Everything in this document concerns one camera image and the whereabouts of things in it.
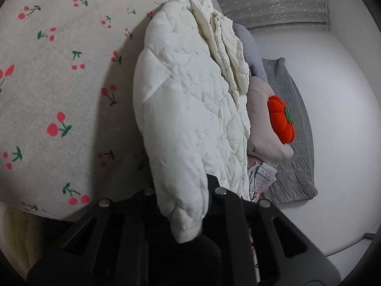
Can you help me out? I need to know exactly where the cherry print bed sheet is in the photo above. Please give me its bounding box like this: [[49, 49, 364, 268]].
[[0, 0, 209, 222]]

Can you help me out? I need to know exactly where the grey quilted pad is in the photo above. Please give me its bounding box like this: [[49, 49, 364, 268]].
[[262, 57, 318, 204]]

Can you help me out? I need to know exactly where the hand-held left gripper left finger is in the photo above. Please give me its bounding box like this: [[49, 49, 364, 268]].
[[54, 188, 176, 275]]

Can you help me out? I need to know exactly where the pink pillow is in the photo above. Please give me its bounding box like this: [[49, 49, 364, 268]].
[[246, 76, 295, 167]]

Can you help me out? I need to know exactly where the cream cloth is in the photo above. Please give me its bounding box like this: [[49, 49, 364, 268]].
[[1, 204, 66, 275]]

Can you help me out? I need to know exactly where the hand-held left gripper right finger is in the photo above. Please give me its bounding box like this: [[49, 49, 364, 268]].
[[202, 174, 308, 275]]

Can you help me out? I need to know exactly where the grey star-patterned curtain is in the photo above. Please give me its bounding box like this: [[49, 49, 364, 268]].
[[205, 0, 331, 31]]

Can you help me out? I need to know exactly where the grey cushion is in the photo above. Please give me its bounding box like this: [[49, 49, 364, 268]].
[[232, 22, 267, 79]]

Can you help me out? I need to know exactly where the patterned pink green cloth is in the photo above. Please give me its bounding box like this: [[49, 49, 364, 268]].
[[248, 165, 277, 201]]

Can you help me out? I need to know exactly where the orange pumpkin cushion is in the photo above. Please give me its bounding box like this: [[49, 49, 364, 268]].
[[268, 95, 296, 145]]

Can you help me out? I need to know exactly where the white quilted jacket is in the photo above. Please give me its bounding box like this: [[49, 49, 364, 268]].
[[133, 0, 251, 243]]

